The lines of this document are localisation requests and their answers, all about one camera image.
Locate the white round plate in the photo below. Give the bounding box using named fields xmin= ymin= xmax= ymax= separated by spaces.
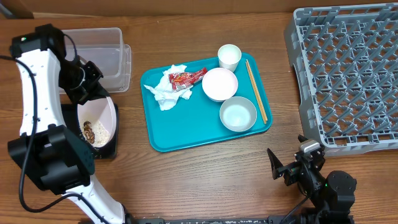
xmin=77 ymin=96 xmax=117 ymax=148

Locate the brown food scrap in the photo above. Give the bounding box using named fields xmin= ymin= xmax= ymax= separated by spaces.
xmin=83 ymin=121 xmax=95 ymax=144

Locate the white rice pile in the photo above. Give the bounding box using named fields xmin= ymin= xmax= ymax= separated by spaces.
xmin=81 ymin=121 xmax=110 ymax=147

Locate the grey bowl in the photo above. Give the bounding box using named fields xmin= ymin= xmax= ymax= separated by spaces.
xmin=220 ymin=96 xmax=257 ymax=132

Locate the white napkin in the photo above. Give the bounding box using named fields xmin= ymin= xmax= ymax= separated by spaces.
xmin=144 ymin=65 xmax=192 ymax=111

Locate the red snack wrapper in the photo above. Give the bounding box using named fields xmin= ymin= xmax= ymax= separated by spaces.
xmin=169 ymin=67 xmax=208 ymax=91

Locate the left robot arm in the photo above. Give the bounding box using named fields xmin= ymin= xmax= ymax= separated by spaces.
xmin=7 ymin=24 xmax=134 ymax=223

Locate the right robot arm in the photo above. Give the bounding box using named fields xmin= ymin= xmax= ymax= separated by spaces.
xmin=267 ymin=135 xmax=357 ymax=224

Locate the grey dishwasher rack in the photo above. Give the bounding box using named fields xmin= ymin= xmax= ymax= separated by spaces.
xmin=284 ymin=2 xmax=397 ymax=156

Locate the black plastic tray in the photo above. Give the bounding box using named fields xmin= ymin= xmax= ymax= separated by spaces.
xmin=61 ymin=103 xmax=119 ymax=159

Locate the clear plastic bin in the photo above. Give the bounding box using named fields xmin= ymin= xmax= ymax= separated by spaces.
xmin=63 ymin=27 xmax=132 ymax=93

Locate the pink bowl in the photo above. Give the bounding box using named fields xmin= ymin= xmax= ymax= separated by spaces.
xmin=201 ymin=68 xmax=238 ymax=102

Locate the white paper cup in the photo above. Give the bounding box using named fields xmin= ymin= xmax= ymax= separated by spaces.
xmin=218 ymin=44 xmax=242 ymax=72

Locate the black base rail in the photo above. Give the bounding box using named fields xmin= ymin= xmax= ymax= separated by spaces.
xmin=134 ymin=215 xmax=284 ymax=224

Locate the black cable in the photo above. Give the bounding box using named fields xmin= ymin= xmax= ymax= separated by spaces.
xmin=0 ymin=55 xmax=94 ymax=213

